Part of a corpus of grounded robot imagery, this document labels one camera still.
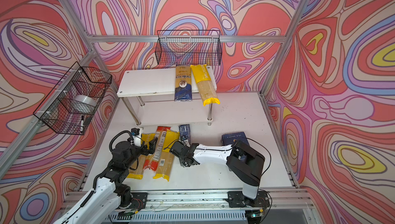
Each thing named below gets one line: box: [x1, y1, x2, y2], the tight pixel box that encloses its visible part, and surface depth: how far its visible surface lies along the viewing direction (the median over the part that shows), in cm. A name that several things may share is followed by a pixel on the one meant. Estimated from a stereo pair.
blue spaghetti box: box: [178, 123, 192, 146], surface depth 97 cm
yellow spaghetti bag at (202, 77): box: [190, 63, 221, 107], surface depth 75 cm
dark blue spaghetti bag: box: [174, 65, 193, 102], surface depth 76 cm
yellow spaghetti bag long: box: [152, 129, 181, 182], surface depth 85 cm
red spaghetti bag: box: [142, 125, 171, 172], surface depth 88 cm
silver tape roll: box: [73, 94, 98, 108], surface depth 74 cm
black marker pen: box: [80, 115, 84, 134], surface depth 73 cm
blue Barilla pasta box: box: [220, 131, 250, 146], surface depth 90 cm
